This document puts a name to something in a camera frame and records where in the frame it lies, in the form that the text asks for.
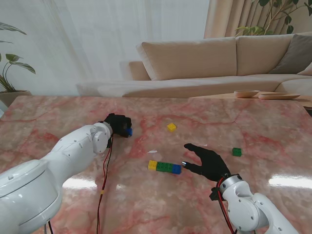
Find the tall branching green houseplant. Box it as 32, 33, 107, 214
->
235, 0, 312, 37

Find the round wooden bowl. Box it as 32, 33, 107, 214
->
234, 90, 260, 98

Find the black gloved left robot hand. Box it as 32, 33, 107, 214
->
104, 113, 133, 138

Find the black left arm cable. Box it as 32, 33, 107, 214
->
97, 140, 113, 234

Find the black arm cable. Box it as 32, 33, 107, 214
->
97, 140, 113, 234
218, 195, 234, 234

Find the beige plant pot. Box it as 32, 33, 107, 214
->
0, 90, 32, 108

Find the red left arm cable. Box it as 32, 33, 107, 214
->
96, 136, 114, 234

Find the broad-leaf green houseplant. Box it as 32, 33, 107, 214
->
0, 21, 37, 93

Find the beige fabric sofa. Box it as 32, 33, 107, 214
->
77, 34, 312, 98

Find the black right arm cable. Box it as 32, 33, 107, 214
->
218, 195, 234, 234

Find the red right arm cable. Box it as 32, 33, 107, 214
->
217, 179, 235, 234

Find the oval wooden tray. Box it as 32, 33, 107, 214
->
258, 92, 301, 100

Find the grey sofa cushion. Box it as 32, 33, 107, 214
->
269, 34, 312, 75

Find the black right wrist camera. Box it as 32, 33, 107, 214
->
210, 187, 220, 202

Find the beige drape curtain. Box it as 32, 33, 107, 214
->
203, 0, 271, 39

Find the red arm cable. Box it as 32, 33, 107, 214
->
217, 179, 235, 234
96, 136, 114, 234

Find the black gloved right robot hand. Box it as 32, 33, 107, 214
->
180, 143, 232, 182

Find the white sheer curtain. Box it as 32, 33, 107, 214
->
0, 0, 210, 96

